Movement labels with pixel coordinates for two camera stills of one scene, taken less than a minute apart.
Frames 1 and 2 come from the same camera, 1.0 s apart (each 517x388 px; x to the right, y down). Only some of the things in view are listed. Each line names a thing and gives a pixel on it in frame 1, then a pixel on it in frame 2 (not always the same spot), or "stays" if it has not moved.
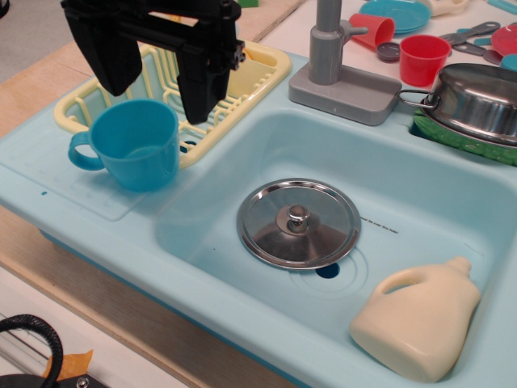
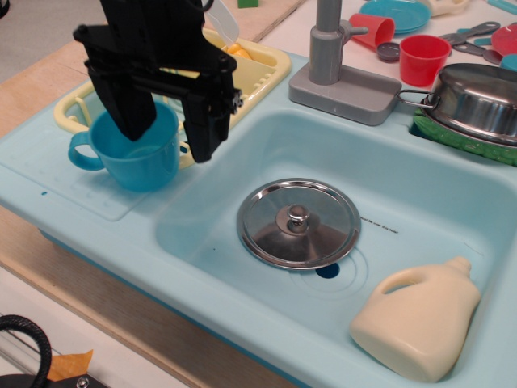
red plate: (505, 40) stays
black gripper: (206, 27) → (160, 43)
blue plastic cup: (138, 141) stays
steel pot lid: (299, 223) stays
